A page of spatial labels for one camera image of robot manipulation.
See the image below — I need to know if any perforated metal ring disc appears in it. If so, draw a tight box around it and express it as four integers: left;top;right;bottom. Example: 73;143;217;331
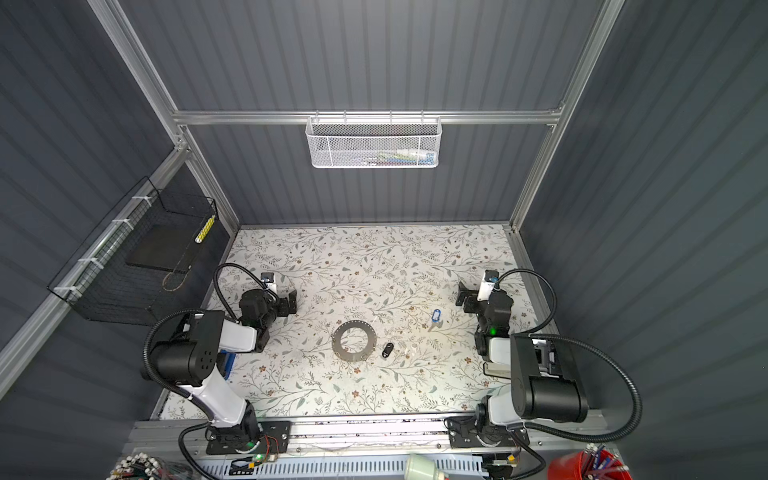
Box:
331;320;377;363

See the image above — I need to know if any black head key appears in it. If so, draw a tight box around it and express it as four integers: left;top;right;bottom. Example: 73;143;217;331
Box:
381;342;394;358

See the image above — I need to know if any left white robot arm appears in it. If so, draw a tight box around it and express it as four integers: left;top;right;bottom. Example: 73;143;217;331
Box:
141;289;297;461

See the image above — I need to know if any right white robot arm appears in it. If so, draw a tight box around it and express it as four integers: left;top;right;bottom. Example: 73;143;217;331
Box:
446;280;589;448

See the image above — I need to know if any blue object at table edge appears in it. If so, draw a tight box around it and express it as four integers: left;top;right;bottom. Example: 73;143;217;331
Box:
216;350;237;380

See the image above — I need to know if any yellow marker pen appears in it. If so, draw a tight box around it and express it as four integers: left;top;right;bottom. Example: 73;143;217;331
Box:
194;215;216;244

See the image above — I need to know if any black foam pad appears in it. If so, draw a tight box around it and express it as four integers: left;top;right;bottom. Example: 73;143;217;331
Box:
125;225;202;273

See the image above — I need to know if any pale green plastic object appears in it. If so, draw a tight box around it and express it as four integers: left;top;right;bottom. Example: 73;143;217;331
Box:
404;454;448;480

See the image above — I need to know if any red plastic cup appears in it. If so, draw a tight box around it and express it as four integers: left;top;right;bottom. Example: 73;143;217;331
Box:
546;448;632;480

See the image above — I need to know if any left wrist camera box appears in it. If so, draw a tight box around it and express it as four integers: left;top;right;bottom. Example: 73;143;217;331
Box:
260;272;275;288

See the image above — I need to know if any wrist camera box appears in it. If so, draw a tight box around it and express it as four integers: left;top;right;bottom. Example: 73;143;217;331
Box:
260;272;275;288
477;270;500;302

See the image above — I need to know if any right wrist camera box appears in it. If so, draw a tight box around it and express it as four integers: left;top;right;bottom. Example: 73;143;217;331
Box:
477;270;500;302

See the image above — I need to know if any black wire wall basket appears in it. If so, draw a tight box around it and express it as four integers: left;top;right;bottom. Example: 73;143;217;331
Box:
48;182;222;326

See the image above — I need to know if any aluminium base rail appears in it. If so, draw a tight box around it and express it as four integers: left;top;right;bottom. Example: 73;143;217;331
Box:
122;410;608;463

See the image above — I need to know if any white slotted cable duct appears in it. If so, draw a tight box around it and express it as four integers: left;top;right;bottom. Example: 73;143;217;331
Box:
199;454;490;479

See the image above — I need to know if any white wire mesh basket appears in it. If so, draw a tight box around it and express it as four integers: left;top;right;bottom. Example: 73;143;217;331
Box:
305;118;443;169

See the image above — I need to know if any right black corrugated cable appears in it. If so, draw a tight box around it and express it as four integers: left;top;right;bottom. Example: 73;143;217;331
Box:
495;268;643;444

